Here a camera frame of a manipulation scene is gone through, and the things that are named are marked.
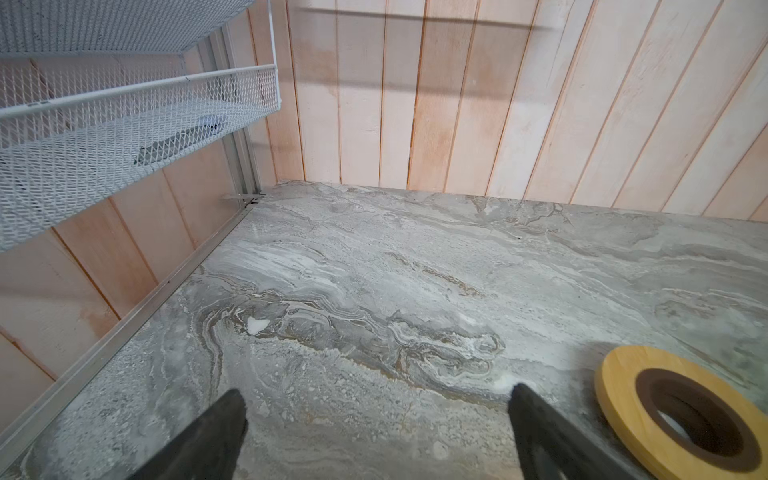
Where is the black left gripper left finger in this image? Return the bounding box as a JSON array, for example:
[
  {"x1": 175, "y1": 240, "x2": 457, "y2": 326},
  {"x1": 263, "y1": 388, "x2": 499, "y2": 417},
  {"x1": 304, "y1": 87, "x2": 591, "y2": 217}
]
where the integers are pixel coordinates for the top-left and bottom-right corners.
[{"x1": 130, "y1": 389, "x2": 248, "y2": 479}]

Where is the wooden ring dripper stand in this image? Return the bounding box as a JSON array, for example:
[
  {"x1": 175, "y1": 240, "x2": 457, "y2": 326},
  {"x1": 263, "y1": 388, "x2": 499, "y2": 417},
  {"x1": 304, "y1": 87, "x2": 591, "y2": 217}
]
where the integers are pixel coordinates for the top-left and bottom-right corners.
[{"x1": 595, "y1": 345, "x2": 767, "y2": 479}]

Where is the dark item in shelf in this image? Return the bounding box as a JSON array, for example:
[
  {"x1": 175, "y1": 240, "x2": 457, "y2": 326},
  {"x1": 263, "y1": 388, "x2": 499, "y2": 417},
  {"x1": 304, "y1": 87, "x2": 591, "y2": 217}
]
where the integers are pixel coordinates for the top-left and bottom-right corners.
[{"x1": 133, "y1": 115, "x2": 227, "y2": 166}]

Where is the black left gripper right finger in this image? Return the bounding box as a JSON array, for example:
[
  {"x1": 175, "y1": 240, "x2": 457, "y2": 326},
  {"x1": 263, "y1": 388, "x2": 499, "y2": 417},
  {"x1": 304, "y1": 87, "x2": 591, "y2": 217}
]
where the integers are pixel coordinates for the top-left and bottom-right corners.
[{"x1": 508, "y1": 383, "x2": 634, "y2": 479}]

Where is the white wire mesh shelf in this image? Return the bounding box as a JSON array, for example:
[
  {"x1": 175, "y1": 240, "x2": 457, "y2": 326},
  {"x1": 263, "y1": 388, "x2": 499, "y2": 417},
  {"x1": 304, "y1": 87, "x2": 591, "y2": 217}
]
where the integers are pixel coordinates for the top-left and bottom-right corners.
[{"x1": 1, "y1": 1, "x2": 281, "y2": 251}]

